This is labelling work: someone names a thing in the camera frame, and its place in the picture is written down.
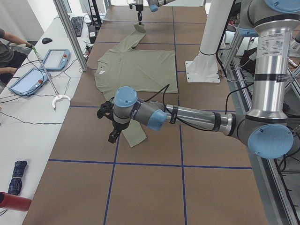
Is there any blue teach pendant near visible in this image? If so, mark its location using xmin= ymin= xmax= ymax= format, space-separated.
xmin=8 ymin=68 xmax=48 ymax=97

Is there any black keyboard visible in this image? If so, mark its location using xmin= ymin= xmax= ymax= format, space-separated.
xmin=70 ymin=16 xmax=84 ymax=37

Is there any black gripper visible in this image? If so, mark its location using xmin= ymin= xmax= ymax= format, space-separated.
xmin=137 ymin=11 xmax=143 ymax=25
xmin=108 ymin=121 xmax=128 ymax=143

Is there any blue teach pendant far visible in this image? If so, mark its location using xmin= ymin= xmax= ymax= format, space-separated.
xmin=42 ymin=49 xmax=70 ymax=72

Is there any red bottle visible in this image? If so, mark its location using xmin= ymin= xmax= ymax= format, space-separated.
xmin=0 ymin=192 xmax=32 ymax=211

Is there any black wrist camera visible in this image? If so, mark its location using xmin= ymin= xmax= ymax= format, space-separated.
xmin=97 ymin=100 xmax=114 ymax=121

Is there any seated person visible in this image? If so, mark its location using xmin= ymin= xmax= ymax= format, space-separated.
xmin=0 ymin=29 xmax=33 ymax=84

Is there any aluminium frame post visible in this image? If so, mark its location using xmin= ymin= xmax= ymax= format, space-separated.
xmin=53 ymin=0 xmax=88 ymax=72

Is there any green long-sleeve shirt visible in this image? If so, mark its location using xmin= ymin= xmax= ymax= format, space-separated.
xmin=94 ymin=24 xmax=178 ymax=147

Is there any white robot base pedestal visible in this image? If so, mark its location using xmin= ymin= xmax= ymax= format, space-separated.
xmin=185 ymin=0 xmax=234 ymax=83

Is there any black computer mouse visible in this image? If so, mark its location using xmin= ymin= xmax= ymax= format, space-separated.
xmin=42 ymin=37 xmax=53 ymax=45

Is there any reacher grabber tool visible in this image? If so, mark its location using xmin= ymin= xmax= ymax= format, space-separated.
xmin=32 ymin=46 xmax=70 ymax=110

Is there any blue teach pendant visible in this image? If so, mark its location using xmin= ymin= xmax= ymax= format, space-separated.
xmin=8 ymin=68 xmax=48 ymax=97
xmin=42 ymin=49 xmax=70 ymax=72

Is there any folded dark blue umbrella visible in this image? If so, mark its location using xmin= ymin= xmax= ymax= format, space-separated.
xmin=8 ymin=160 xmax=27 ymax=195

